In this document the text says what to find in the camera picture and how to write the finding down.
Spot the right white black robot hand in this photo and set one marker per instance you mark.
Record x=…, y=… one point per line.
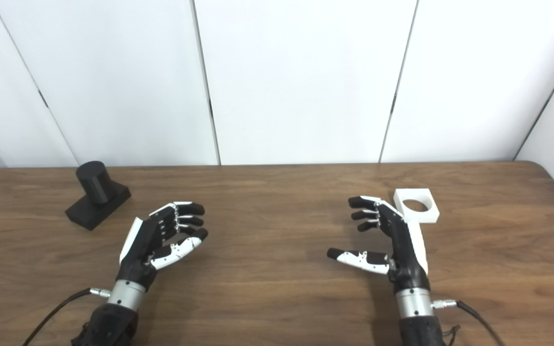
x=404, y=250

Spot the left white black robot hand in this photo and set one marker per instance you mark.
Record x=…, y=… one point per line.
x=142, y=240

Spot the white square piece with hole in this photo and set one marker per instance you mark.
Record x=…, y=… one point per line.
x=428, y=214

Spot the black peg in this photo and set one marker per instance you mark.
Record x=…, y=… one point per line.
x=95, y=185

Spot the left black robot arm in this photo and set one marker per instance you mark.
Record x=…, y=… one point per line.
x=111, y=324

